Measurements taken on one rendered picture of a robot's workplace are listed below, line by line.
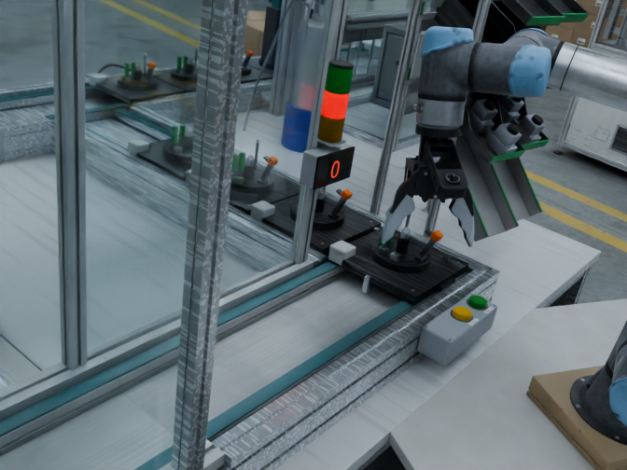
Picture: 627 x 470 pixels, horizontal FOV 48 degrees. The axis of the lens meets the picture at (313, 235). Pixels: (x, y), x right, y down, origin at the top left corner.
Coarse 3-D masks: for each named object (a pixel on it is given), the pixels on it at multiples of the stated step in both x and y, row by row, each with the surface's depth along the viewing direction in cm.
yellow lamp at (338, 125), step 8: (320, 120) 141; (328, 120) 139; (336, 120) 139; (344, 120) 141; (320, 128) 141; (328, 128) 140; (336, 128) 140; (320, 136) 141; (328, 136) 141; (336, 136) 141
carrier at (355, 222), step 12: (324, 192) 174; (324, 204) 175; (336, 204) 181; (324, 216) 173; (336, 216) 173; (348, 216) 180; (360, 216) 181; (324, 228) 171; (336, 228) 173; (348, 228) 174; (360, 228) 175; (372, 228) 177; (312, 240) 166; (324, 240) 167; (336, 240) 168; (348, 240) 170; (324, 252) 163
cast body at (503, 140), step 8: (488, 128) 171; (504, 128) 166; (512, 128) 166; (488, 136) 169; (496, 136) 168; (504, 136) 166; (512, 136) 165; (520, 136) 167; (488, 144) 170; (496, 144) 168; (504, 144) 167; (512, 144) 168; (496, 152) 169; (504, 152) 167
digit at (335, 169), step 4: (332, 156) 142; (336, 156) 143; (340, 156) 144; (332, 160) 143; (336, 160) 144; (340, 160) 145; (332, 164) 143; (336, 164) 144; (340, 164) 145; (328, 168) 143; (332, 168) 144; (336, 168) 145; (340, 168) 146; (328, 172) 143; (332, 172) 144; (336, 172) 145; (340, 172) 146; (328, 176) 144; (332, 176) 145; (336, 176) 146; (340, 176) 147; (328, 180) 144; (332, 180) 146
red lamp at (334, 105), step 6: (324, 96) 139; (330, 96) 137; (336, 96) 137; (342, 96) 137; (348, 96) 138; (324, 102) 139; (330, 102) 138; (336, 102) 137; (342, 102) 138; (324, 108) 139; (330, 108) 138; (336, 108) 138; (342, 108) 138; (324, 114) 139; (330, 114) 138; (336, 114) 138; (342, 114) 139
